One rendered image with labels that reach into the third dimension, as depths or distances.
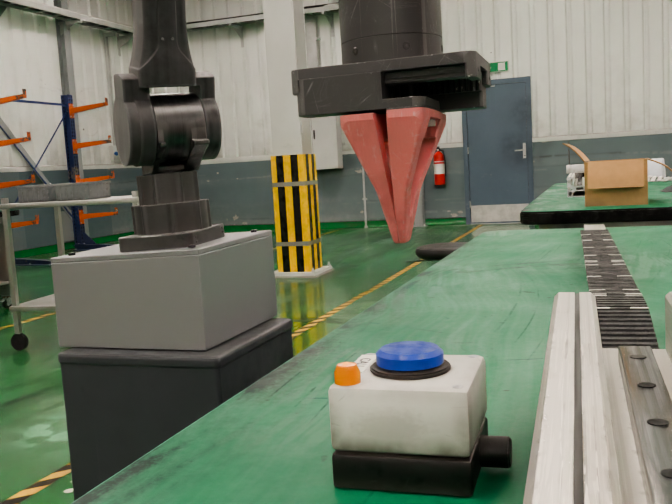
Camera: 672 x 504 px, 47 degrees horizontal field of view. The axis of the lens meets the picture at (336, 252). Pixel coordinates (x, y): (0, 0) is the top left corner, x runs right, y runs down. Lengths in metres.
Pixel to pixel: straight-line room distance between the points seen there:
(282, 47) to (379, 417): 6.67
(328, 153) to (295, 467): 11.54
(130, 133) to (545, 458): 0.65
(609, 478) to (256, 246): 0.72
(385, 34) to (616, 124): 11.16
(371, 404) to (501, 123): 11.23
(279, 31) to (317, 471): 6.67
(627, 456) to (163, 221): 0.61
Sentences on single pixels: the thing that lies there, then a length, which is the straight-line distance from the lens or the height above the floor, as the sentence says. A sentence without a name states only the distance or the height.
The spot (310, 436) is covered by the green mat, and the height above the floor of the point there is 0.78.
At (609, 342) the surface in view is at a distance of 0.70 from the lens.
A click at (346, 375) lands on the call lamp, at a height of 0.85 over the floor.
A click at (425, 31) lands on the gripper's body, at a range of 0.43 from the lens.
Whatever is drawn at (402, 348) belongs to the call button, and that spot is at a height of 0.85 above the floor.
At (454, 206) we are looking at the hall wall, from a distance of 11.77.
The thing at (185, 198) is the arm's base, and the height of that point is 0.94.
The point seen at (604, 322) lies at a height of 0.81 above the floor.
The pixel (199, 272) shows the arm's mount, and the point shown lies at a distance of 0.81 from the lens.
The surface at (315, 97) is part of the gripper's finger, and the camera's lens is 0.42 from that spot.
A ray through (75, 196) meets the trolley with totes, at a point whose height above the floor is 0.89.
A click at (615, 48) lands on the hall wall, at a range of 11.64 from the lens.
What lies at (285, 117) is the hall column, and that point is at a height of 1.43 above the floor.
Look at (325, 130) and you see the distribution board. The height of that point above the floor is 1.54.
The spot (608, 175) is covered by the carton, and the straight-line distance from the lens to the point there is 2.73.
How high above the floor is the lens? 0.96
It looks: 6 degrees down
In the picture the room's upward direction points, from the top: 3 degrees counter-clockwise
